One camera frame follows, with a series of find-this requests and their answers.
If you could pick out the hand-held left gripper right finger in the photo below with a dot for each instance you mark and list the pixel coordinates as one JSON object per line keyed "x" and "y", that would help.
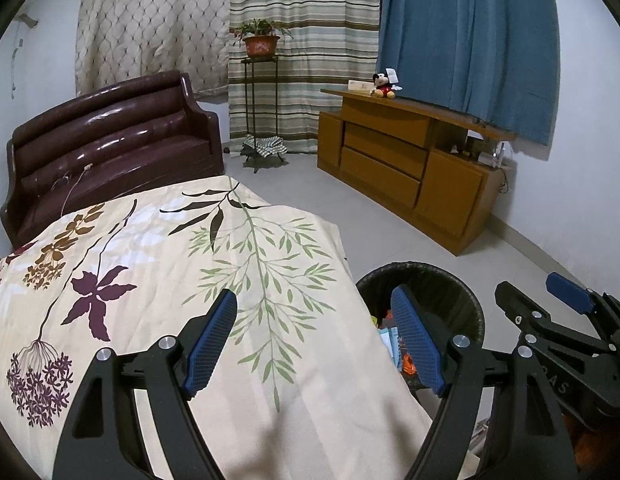
{"x": 417, "y": 345}

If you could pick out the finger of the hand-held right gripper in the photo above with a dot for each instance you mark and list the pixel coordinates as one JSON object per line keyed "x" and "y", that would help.
{"x": 524, "y": 310}
{"x": 569, "y": 292}

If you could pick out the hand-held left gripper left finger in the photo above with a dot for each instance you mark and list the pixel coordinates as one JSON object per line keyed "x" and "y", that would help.
{"x": 210, "y": 345}

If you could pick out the black waste bin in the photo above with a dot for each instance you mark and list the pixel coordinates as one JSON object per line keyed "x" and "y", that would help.
{"x": 454, "y": 295}

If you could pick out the floral tablecloth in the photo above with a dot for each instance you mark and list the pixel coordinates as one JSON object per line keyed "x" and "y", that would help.
{"x": 165, "y": 260}

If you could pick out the white charger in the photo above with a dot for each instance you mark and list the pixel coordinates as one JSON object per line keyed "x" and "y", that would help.
{"x": 497, "y": 155}

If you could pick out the wooden cabinet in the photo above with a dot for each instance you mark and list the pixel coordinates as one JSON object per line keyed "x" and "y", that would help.
{"x": 389, "y": 160}

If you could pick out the checkered cloth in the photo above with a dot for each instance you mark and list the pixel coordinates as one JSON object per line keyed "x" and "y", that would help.
{"x": 264, "y": 145}

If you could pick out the dark brown leather sofa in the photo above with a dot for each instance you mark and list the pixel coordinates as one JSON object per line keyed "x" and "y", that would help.
{"x": 115, "y": 135}

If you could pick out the black metal plant stand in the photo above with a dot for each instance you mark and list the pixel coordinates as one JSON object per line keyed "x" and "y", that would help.
{"x": 247, "y": 105}

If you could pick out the mouse plush toy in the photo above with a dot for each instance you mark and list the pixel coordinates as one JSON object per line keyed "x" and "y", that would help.
{"x": 384, "y": 85}

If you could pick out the beige box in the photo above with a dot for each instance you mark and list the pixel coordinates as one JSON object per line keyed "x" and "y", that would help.
{"x": 361, "y": 87}

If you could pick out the blue curtain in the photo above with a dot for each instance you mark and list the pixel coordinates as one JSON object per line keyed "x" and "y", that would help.
{"x": 464, "y": 35}

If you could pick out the potted plant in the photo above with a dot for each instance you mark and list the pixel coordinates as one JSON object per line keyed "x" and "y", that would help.
{"x": 261, "y": 42}

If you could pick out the striped curtain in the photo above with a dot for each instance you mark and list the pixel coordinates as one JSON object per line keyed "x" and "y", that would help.
{"x": 305, "y": 35}

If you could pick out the beige patterned curtain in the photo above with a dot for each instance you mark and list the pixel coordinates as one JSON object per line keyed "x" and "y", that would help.
{"x": 150, "y": 20}

